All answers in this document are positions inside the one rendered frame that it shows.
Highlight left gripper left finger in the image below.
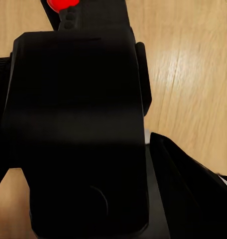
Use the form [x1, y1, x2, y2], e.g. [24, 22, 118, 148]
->
[0, 135, 16, 183]

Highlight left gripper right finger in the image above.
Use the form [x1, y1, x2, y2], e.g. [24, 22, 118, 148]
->
[149, 132, 227, 239]

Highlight digital camera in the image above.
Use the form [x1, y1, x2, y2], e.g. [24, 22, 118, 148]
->
[0, 0, 152, 239]

